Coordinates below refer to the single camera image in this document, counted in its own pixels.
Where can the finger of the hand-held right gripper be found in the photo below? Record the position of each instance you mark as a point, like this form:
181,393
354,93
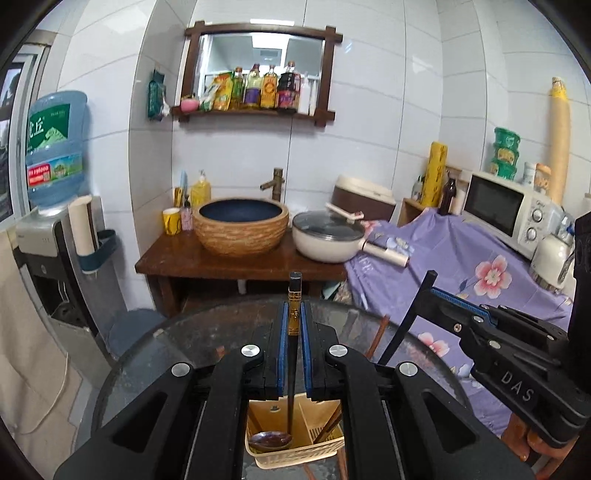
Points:
461,303
485,341

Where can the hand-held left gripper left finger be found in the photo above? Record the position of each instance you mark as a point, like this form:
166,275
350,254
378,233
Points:
281,350

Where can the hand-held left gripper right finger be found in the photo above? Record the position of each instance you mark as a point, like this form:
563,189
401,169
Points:
305,350

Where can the black chopstick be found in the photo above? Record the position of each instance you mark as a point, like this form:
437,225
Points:
406,318

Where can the wooden chopstick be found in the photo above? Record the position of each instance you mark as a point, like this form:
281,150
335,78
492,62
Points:
377,337

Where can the bundle of brown chopsticks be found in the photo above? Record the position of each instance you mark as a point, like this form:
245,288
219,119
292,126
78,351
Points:
330,424

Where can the cream plastic utensil holder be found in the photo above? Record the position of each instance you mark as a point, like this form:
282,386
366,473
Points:
314,456

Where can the person's right hand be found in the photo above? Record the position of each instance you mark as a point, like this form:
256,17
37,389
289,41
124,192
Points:
538,447

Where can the purple floral cloth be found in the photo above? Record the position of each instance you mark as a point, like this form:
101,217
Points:
461,240

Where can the white lint roller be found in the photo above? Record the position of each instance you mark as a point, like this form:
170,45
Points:
385,253

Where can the white kettle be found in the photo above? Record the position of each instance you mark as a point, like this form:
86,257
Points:
549,258

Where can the wooden box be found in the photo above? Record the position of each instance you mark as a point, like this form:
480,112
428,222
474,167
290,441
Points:
411,213

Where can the white microwave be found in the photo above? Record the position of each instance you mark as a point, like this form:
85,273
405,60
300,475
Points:
489,203

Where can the white pot with glass lid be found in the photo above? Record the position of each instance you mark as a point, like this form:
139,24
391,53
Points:
323,247

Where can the brown glass bottle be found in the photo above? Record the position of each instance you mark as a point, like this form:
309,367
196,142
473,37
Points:
447,198

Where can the woven pattern sink basin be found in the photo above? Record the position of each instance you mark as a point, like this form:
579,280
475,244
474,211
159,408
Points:
240,235

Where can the wooden counter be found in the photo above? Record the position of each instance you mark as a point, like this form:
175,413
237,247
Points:
184,265

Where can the yellow roll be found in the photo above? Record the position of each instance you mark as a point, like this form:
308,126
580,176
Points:
435,175

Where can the white rice paddle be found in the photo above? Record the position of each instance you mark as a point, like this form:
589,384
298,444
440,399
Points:
344,212

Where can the brown rice cooker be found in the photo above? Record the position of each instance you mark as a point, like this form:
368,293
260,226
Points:
364,196

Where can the white jar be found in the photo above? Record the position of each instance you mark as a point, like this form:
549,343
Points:
529,174

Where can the yellow lidded jar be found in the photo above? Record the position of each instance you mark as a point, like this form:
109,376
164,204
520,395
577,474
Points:
543,180

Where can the small pink bottle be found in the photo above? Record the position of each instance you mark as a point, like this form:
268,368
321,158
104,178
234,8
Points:
187,218

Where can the bronze bamboo faucet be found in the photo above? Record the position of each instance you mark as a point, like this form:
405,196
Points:
276,184

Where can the yellow cup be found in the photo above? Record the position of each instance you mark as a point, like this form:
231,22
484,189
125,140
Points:
171,222

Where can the yellow soap bottle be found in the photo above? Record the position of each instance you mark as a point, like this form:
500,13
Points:
201,194

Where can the tall beige paper cup stack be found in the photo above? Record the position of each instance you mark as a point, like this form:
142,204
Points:
558,143

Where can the teal cup holder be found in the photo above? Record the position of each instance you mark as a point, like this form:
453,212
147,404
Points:
99,259

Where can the white paper cup stack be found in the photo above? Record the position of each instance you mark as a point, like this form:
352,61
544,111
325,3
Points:
83,226

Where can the white plastic bottle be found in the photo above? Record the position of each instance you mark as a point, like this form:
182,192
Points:
308,97

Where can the beige cloth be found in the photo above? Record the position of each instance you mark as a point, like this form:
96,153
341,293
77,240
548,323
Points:
27,346

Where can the dark soy sauce bottle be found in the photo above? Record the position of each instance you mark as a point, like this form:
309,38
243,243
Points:
287,92

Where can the yellow label bottle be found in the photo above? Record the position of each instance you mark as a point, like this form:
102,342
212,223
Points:
269,92

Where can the green oil bottle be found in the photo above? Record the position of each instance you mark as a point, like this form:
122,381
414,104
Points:
237,92

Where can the pink bowl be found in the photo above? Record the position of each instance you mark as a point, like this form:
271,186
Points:
189,105

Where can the purple label bottle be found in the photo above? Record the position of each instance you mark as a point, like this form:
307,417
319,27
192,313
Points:
252,90

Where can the wooden framed mirror shelf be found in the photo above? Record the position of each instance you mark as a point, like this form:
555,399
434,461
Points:
330,69

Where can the water dispenser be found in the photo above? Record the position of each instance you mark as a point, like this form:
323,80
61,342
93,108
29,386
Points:
39,233

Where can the blue water jug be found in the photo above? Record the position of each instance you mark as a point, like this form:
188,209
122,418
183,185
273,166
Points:
55,138

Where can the sliding window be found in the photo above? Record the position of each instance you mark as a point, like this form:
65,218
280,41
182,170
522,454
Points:
14,138

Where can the green wall packet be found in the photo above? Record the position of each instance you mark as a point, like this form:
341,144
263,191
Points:
157,97

